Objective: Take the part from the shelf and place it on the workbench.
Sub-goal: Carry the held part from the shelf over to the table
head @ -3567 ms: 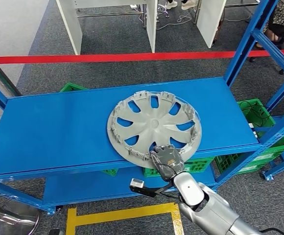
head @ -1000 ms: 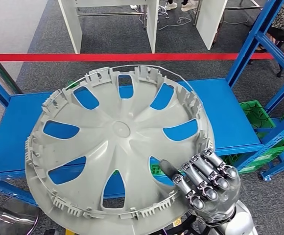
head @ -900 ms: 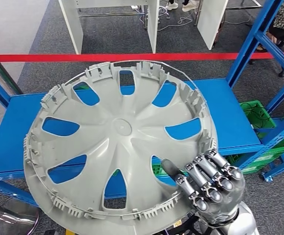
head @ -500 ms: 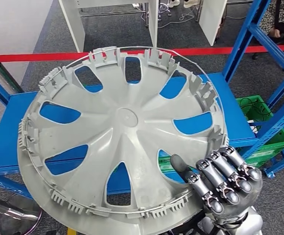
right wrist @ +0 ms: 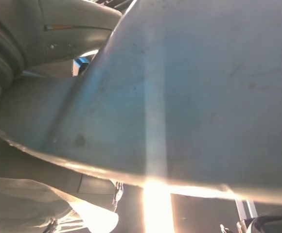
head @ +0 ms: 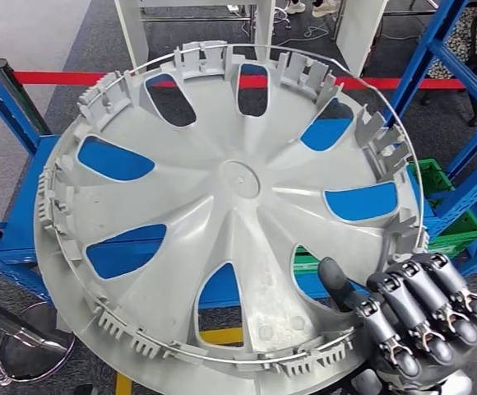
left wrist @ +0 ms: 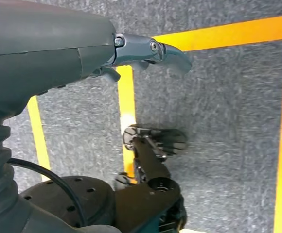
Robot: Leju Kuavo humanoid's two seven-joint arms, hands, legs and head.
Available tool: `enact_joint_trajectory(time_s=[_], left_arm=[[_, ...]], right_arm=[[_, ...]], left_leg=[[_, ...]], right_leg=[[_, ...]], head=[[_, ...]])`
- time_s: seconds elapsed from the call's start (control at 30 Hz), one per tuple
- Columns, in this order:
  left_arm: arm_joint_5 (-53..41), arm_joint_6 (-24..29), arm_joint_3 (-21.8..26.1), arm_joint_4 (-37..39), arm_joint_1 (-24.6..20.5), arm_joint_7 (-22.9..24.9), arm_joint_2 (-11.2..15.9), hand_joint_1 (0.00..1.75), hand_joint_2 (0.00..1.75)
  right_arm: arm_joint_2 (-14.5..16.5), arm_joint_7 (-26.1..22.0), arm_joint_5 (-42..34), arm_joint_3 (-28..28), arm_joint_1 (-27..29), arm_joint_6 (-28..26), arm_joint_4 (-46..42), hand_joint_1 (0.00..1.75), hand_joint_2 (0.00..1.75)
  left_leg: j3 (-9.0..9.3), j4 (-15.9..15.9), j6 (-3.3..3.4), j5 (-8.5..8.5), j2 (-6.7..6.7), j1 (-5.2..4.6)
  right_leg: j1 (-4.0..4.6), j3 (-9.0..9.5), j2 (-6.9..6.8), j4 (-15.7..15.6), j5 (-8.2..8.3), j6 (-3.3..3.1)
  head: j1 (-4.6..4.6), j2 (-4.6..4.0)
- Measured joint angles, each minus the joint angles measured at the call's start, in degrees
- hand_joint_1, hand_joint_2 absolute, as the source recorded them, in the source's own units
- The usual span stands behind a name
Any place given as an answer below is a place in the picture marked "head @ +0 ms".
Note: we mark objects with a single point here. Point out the red barrier belt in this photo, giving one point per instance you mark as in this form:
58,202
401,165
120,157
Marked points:
57,78

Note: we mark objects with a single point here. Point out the person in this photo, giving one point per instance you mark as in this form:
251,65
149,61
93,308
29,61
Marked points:
460,38

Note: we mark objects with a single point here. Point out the black chair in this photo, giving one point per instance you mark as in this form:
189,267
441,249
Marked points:
474,109

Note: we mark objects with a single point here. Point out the white panel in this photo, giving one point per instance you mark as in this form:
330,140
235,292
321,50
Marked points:
358,32

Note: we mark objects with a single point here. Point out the white table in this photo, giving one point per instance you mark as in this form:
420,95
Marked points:
134,32

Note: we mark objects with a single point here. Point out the white power strip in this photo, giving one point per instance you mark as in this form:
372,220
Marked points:
232,8

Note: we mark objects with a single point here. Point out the green plastic crate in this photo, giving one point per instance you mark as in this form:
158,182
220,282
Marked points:
431,174
304,260
460,234

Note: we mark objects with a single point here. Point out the person's foot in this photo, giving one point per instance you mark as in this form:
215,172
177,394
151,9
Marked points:
295,6
325,7

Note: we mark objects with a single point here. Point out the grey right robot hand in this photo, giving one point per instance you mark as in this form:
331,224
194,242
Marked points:
419,321

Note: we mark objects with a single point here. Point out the grey plastic wheel cover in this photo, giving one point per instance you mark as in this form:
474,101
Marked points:
230,229

